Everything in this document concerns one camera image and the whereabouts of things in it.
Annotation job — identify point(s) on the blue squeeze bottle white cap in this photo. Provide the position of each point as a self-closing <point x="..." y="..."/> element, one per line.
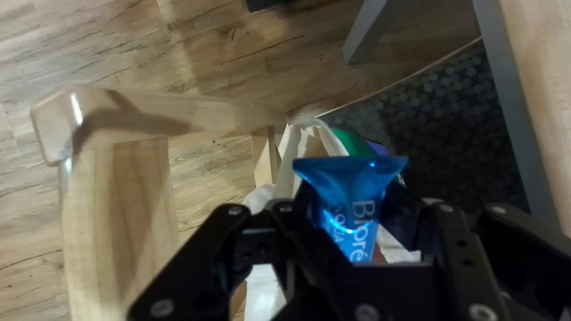
<point x="350" y="192"/>

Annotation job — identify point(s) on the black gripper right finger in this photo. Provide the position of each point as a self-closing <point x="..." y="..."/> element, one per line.
<point x="499" y="264"/>

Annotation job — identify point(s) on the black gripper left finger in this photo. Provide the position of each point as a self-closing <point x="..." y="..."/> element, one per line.
<point x="199" y="282"/>

